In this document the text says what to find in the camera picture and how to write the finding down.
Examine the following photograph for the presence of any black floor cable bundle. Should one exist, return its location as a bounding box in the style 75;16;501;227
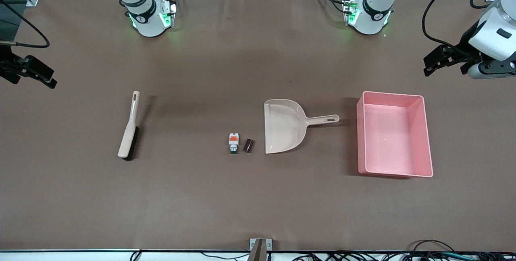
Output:
290;239;516;261

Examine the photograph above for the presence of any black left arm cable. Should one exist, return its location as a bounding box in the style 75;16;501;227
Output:
421;0;506;58

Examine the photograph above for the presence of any brown table cover sheet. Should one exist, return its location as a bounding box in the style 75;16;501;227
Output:
0;0;516;252

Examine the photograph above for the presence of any pink plastic bin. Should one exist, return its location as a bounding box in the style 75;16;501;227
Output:
356;91;434;178

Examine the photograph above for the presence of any beige plastic dustpan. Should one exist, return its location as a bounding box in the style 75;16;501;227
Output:
264;99;340;155

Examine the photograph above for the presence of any green lit base connector plate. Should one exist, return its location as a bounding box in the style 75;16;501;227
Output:
343;0;360;26
160;0;178;29

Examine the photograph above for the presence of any metal table edge bracket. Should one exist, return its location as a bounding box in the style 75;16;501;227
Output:
250;238;273;261

